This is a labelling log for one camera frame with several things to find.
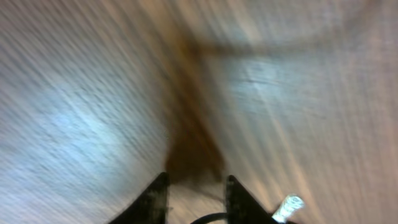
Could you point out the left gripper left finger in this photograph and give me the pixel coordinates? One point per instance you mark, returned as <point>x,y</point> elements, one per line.
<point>151,205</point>

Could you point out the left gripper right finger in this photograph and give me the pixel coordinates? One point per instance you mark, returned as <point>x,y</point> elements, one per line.
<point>242,207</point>

